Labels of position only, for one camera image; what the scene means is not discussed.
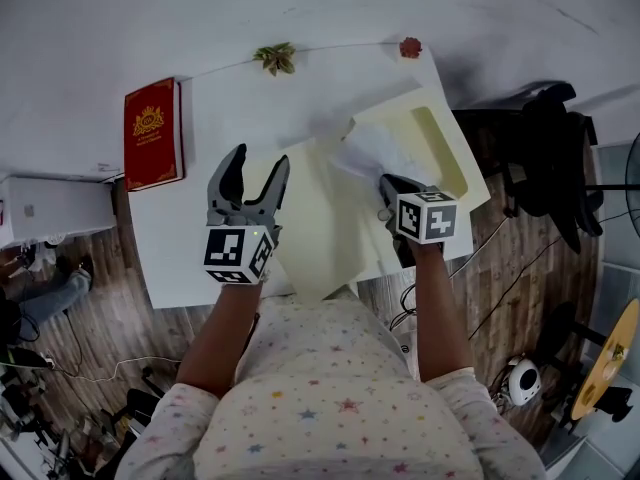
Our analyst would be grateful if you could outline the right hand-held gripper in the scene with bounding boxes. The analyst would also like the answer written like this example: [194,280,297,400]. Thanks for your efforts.
[378,172,459,270]

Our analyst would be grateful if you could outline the white floor cable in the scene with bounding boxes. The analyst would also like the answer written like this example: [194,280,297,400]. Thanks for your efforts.
[49,355,182,385]

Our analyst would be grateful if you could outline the round wooden table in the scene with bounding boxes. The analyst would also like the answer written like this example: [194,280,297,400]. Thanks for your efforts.
[537,297,640,435]

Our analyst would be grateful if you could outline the green succulent plant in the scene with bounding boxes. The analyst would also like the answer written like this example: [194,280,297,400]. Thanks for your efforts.
[252,41,298,77]

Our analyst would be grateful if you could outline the black standing fan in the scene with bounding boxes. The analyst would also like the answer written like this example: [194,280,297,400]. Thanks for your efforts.
[584,132,640,242]

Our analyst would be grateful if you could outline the red succulent plant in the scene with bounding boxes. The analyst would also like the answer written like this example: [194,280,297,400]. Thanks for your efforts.
[384,36,432,63]

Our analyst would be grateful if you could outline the black office chair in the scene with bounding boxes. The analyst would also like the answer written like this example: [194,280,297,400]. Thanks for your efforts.
[452,81,607,256]

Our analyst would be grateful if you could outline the cream sheet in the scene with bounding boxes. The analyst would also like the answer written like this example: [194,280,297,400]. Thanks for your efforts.
[272,75,493,304]

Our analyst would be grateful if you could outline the black folding chair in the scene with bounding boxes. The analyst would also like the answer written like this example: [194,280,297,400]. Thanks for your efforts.
[99,365,167,444]

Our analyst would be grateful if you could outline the white round device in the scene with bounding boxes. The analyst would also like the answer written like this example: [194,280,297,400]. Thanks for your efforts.
[506,357,544,408]

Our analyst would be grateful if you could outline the white A4 paper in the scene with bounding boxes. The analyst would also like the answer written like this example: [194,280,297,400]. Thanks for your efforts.
[332,117,442,190]

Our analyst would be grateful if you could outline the white cardboard box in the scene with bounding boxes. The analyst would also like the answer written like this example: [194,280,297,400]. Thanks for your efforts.
[0,175,118,250]

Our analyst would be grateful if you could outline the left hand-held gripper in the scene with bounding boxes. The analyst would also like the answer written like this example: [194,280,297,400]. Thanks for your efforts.
[202,142,292,287]

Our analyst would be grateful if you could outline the star-print pyjamas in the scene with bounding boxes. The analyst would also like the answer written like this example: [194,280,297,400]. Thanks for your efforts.
[114,287,547,480]

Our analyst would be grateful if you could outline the red hardcover book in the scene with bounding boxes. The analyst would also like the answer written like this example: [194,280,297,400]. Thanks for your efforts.
[123,76,187,193]

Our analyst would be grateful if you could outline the black floor cable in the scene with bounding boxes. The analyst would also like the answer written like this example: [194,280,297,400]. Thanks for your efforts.
[449,210,640,342]

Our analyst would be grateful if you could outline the person's left forearm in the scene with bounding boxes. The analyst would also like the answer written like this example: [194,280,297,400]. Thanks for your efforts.
[175,280,264,399]

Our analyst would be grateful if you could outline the person's right forearm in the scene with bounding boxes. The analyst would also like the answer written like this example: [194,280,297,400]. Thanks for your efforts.
[409,242,476,384]

